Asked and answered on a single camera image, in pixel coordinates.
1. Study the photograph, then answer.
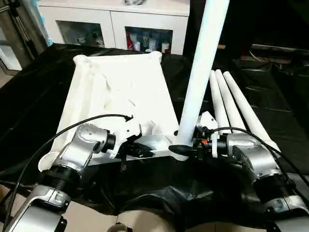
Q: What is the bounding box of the large black screen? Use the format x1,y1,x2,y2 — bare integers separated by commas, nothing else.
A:
188,0,309,61

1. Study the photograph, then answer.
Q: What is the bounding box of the white plastic table leg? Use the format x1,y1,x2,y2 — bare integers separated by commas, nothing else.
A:
170,0,231,161
223,72,281,153
208,71,231,136
215,70,248,135

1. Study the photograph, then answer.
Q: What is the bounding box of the white glass-door cabinet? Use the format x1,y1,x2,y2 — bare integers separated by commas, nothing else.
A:
38,0,191,55

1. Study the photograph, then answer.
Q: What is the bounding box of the silver metal bar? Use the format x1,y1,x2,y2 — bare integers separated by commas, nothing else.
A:
251,44,309,56

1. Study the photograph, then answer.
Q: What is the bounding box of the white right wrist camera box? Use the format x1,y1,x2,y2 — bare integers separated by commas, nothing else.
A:
195,111,221,160

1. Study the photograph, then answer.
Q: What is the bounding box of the black plastic mat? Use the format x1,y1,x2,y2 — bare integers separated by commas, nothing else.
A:
0,43,309,230

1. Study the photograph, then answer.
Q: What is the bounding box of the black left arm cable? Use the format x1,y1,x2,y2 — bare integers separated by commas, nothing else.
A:
0,114,134,228

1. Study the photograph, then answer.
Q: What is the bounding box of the white plastic table top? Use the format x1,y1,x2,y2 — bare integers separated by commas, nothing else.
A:
39,50,188,171

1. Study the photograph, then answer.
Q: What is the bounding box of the grey curtain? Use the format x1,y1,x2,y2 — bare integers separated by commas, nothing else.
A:
0,0,51,68

